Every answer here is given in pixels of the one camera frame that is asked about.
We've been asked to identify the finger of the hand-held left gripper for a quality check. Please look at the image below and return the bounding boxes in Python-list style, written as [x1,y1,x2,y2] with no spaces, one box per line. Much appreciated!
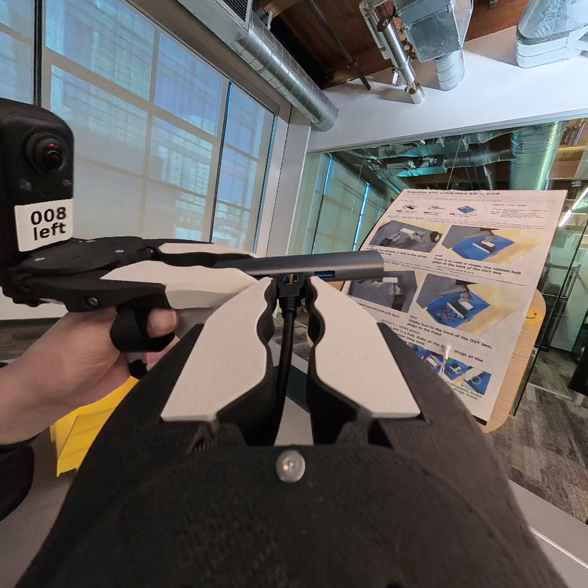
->
[100,260,262,312]
[155,241,255,261]

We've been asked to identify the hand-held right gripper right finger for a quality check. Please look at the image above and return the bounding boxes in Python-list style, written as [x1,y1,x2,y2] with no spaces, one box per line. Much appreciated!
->
[306,274,423,440]

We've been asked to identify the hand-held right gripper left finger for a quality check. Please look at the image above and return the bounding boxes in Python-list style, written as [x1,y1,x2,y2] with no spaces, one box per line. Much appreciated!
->
[159,277,277,440]

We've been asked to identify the thin black cable small plug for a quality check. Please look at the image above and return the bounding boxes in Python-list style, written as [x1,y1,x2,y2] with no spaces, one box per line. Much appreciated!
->
[273,272,306,443]

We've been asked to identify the grey metal USB hub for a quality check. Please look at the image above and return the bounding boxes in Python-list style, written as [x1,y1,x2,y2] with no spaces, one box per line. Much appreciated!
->
[213,250,386,282]

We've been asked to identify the yellow plastic bin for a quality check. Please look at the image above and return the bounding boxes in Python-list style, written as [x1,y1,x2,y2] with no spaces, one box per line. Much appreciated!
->
[50,374,140,477]

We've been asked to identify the person's left forearm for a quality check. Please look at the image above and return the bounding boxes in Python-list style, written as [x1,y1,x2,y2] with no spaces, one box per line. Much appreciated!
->
[0,363,28,446]

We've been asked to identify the person's left hand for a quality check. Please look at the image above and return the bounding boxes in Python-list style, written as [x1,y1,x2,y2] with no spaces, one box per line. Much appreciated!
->
[0,306,182,443]

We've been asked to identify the instruction poster board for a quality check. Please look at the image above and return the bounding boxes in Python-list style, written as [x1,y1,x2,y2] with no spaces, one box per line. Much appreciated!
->
[347,188,568,434]

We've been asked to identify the black quilted cushion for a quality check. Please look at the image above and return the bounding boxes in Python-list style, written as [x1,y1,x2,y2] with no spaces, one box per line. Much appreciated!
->
[0,439,36,522]

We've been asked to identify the silver ventilation duct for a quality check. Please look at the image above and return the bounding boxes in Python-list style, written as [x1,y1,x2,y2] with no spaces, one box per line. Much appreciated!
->
[359,0,475,104]
[179,0,340,132]

